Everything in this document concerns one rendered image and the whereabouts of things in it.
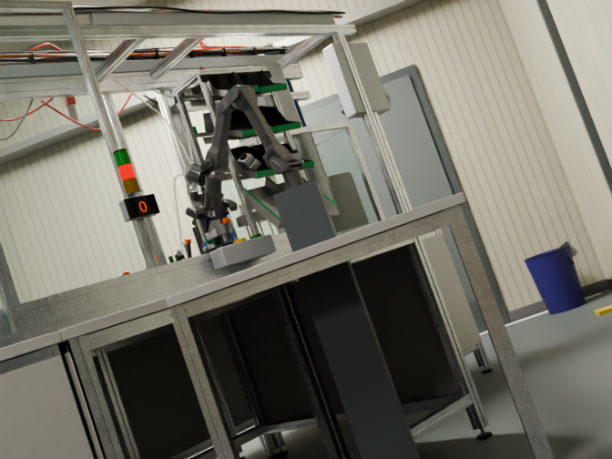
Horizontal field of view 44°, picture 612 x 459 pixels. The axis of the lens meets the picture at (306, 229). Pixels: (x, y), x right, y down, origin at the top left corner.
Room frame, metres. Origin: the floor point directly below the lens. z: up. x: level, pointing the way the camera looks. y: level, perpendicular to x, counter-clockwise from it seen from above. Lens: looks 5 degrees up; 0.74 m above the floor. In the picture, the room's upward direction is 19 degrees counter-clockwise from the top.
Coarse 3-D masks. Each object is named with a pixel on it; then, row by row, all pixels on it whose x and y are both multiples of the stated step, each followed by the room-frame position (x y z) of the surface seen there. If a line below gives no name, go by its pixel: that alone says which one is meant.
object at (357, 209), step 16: (336, 128) 4.02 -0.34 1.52; (320, 144) 3.90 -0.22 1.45; (336, 144) 3.99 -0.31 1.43; (336, 160) 3.96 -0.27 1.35; (352, 160) 4.04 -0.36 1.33; (336, 176) 3.93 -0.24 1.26; (352, 176) 4.01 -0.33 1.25; (224, 192) 3.90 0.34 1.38; (336, 192) 3.90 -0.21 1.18; (352, 192) 3.98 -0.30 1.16; (368, 192) 4.06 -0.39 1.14; (240, 208) 3.84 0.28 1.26; (352, 208) 3.95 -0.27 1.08; (368, 208) 4.03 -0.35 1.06; (240, 224) 3.87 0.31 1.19; (272, 224) 3.70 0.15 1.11; (336, 224) 3.85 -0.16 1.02; (352, 224) 3.93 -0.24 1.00; (368, 224) 4.00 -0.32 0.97
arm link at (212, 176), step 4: (204, 172) 2.55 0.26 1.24; (208, 172) 2.55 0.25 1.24; (212, 172) 2.53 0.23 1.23; (216, 172) 2.53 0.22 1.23; (220, 172) 2.51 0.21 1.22; (204, 176) 2.55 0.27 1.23; (208, 176) 2.52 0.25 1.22; (212, 176) 2.51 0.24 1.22; (216, 176) 2.51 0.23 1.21; (220, 176) 2.51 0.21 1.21; (224, 176) 2.52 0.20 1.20; (204, 180) 2.56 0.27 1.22; (208, 180) 2.52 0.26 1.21; (212, 180) 2.51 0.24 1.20; (216, 180) 2.52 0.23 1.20; (220, 180) 2.53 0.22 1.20; (208, 184) 2.52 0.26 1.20; (212, 184) 2.52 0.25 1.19; (216, 184) 2.52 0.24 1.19; (220, 184) 2.54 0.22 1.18; (208, 188) 2.53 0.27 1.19; (212, 188) 2.52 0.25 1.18; (216, 188) 2.53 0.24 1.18; (220, 188) 2.54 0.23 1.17
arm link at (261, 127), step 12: (240, 96) 2.38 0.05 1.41; (252, 96) 2.41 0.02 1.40; (240, 108) 2.39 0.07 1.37; (252, 108) 2.38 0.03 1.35; (252, 120) 2.39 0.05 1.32; (264, 120) 2.40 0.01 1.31; (264, 132) 2.37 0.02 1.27; (264, 144) 2.38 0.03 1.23; (276, 144) 2.37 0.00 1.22; (264, 156) 2.38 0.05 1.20; (276, 156) 2.35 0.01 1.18; (288, 156) 2.37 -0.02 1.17
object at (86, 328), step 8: (144, 304) 2.06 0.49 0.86; (152, 304) 2.08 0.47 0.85; (160, 304) 2.10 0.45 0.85; (120, 312) 2.01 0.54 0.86; (128, 312) 2.03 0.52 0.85; (136, 312) 2.04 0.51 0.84; (144, 312) 2.06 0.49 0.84; (152, 312) 2.08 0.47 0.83; (96, 320) 1.96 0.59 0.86; (104, 320) 1.98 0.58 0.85; (112, 320) 1.99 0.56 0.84; (120, 320) 2.01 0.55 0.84; (128, 320) 2.02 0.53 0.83; (72, 328) 1.91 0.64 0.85; (80, 328) 1.93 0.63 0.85; (88, 328) 1.94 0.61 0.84; (96, 328) 1.96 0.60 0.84; (104, 328) 1.97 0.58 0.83; (64, 336) 1.90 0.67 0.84; (72, 336) 1.91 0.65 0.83
